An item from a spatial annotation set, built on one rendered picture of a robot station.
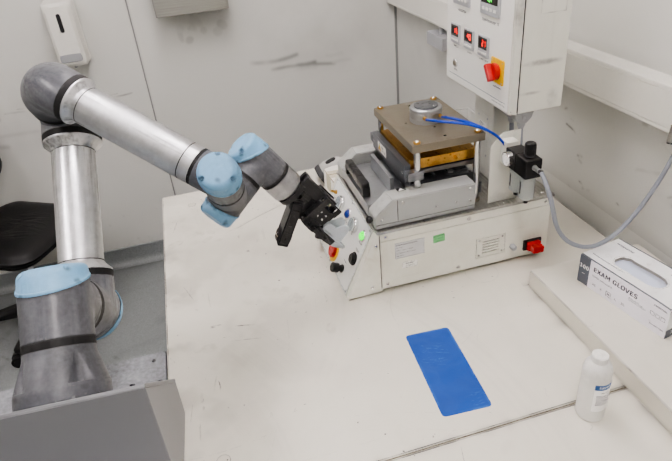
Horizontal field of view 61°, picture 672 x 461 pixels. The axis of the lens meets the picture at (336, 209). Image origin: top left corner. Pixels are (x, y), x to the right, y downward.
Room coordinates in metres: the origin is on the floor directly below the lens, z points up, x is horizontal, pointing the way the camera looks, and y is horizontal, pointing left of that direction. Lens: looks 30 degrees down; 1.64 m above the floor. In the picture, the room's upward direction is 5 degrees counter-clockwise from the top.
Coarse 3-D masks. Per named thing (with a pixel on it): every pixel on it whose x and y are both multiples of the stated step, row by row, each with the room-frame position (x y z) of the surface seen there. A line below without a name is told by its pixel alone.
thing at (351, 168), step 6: (348, 162) 1.33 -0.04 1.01; (348, 168) 1.32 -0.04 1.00; (354, 168) 1.29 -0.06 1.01; (354, 174) 1.27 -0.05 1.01; (360, 174) 1.26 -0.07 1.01; (360, 180) 1.23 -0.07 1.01; (366, 180) 1.22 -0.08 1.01; (360, 186) 1.22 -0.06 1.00; (366, 186) 1.21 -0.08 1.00; (366, 192) 1.21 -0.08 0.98
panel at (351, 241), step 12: (336, 192) 1.39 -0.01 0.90; (348, 192) 1.33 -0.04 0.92; (348, 204) 1.30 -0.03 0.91; (348, 216) 1.26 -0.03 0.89; (360, 216) 1.21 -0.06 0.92; (360, 228) 1.19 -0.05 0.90; (348, 240) 1.22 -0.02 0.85; (360, 240) 1.15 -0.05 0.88; (336, 252) 1.24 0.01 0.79; (348, 252) 1.19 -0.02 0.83; (360, 252) 1.14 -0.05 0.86; (348, 264) 1.16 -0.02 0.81; (348, 276) 1.14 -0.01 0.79; (348, 288) 1.12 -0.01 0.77
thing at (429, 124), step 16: (432, 96) 1.46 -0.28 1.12; (384, 112) 1.39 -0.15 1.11; (400, 112) 1.38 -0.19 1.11; (416, 112) 1.29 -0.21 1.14; (432, 112) 1.28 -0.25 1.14; (448, 112) 1.35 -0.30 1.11; (400, 128) 1.28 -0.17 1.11; (416, 128) 1.27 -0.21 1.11; (432, 128) 1.26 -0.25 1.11; (448, 128) 1.25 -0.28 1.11; (464, 128) 1.24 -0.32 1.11; (480, 128) 1.19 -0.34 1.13; (416, 144) 1.18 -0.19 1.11; (432, 144) 1.18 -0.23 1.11; (448, 144) 1.19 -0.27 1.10
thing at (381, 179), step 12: (372, 156) 1.35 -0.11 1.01; (360, 168) 1.37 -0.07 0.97; (372, 168) 1.35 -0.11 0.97; (384, 168) 1.28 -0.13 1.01; (348, 180) 1.33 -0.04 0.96; (372, 180) 1.29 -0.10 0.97; (384, 180) 1.26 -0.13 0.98; (396, 180) 1.28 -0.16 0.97; (480, 180) 1.24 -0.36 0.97; (360, 192) 1.24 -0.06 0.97; (372, 192) 1.23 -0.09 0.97
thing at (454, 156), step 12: (384, 132) 1.39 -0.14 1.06; (396, 144) 1.30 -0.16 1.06; (468, 144) 1.26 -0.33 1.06; (408, 156) 1.23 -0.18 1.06; (432, 156) 1.22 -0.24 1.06; (444, 156) 1.22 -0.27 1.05; (456, 156) 1.22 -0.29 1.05; (468, 156) 1.24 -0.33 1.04; (432, 168) 1.22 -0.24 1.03; (444, 168) 1.22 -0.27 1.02
